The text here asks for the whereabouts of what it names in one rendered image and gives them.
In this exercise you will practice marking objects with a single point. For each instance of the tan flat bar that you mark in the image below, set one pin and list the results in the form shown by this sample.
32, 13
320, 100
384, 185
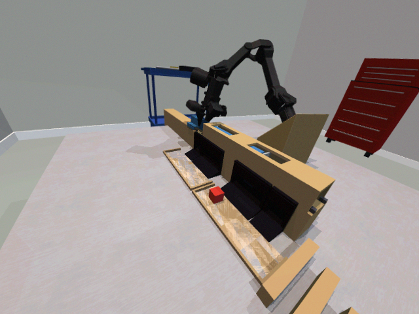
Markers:
314, 299

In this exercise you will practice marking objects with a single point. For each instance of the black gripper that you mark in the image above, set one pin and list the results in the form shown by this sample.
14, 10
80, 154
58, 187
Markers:
199, 109

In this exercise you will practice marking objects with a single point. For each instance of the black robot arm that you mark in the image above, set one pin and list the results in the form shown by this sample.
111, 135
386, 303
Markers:
219, 74

